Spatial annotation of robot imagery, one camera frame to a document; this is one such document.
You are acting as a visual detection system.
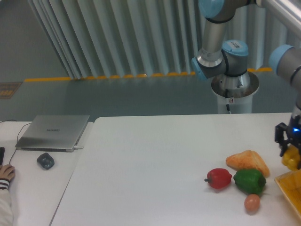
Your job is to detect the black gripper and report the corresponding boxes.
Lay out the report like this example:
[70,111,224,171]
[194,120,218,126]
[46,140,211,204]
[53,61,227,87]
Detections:
[275,115,301,157]

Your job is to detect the yellow bell pepper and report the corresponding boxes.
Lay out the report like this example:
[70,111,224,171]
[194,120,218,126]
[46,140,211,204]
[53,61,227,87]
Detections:
[281,145,301,171]

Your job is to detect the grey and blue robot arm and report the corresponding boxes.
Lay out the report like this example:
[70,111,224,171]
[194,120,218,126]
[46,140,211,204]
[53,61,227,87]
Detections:
[191,0,301,157]

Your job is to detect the green bell pepper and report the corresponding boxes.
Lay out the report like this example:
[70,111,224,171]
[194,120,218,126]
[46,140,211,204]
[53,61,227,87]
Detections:
[233,169,266,195]

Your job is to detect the red bell pepper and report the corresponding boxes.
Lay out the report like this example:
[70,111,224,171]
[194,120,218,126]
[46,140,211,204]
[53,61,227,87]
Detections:
[204,168,232,189]

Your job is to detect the person's right hand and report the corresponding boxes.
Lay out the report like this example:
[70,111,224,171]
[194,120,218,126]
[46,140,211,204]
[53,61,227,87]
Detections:
[0,164,16,182]

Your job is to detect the triangular bread piece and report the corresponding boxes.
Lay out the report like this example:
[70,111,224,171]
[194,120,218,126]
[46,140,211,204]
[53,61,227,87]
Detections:
[225,150,270,178]

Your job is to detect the yellow wicker basket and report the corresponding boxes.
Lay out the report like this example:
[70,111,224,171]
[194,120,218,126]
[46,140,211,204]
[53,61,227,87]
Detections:
[275,170,301,217]

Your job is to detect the brown egg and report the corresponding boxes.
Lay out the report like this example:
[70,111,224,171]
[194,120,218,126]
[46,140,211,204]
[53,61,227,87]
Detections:
[244,194,260,212]

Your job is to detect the white corrugated partition screen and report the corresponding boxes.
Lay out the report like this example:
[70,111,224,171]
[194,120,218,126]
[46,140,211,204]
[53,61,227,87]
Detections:
[29,0,301,80]

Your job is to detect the silver closed laptop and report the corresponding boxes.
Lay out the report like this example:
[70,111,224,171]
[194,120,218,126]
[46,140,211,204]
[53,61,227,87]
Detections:
[16,115,89,152]

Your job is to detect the small black tray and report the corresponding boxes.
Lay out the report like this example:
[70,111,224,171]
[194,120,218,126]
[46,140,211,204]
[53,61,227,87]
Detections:
[37,153,55,170]

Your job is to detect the black keyboard edge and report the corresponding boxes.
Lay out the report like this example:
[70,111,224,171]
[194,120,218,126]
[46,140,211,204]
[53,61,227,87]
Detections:
[0,147,5,165]

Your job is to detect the white striped-cuff sleeve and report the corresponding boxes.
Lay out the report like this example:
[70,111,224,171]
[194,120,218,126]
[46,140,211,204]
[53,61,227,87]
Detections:
[0,178,14,226]

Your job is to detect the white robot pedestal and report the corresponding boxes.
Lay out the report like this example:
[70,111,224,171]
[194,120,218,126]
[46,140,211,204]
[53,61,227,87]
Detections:
[211,72,259,114]

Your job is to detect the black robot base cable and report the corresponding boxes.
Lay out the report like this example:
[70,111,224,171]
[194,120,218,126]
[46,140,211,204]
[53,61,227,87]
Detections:
[224,88,232,114]

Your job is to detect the thin black mouse cable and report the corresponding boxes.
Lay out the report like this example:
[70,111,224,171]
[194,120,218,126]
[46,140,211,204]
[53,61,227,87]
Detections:
[0,120,32,165]

